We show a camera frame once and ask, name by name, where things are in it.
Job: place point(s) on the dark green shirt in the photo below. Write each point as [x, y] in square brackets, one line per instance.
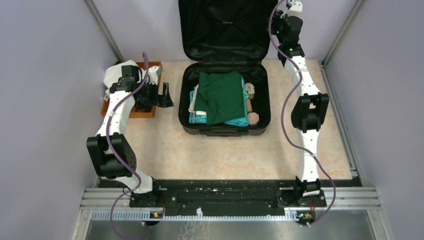
[220, 95]

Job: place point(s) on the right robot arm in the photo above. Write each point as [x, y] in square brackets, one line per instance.
[309, 112]

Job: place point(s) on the aluminium frame rail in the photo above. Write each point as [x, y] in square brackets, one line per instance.
[355, 215]

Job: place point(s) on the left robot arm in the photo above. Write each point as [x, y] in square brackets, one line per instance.
[127, 85]

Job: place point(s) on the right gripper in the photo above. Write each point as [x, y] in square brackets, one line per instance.
[277, 18]

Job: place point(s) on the black open suitcase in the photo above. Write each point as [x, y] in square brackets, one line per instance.
[223, 36]

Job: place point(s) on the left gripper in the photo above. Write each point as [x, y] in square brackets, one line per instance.
[163, 100]

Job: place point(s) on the turquoise shorts with striped waistband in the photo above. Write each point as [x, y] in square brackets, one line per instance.
[200, 117]

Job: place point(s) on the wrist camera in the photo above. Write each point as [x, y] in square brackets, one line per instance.
[154, 73]
[294, 8]

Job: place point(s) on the rolled black orange belt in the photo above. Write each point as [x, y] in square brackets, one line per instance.
[142, 108]

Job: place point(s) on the tan bottle with grey cap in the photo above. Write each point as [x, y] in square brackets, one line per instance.
[249, 106]

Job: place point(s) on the white folded towel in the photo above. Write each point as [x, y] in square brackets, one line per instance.
[112, 75]

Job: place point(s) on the wooden tray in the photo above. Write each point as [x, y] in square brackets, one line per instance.
[150, 114]

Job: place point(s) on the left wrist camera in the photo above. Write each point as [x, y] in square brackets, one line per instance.
[154, 73]

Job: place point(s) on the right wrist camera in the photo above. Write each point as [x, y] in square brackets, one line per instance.
[294, 8]

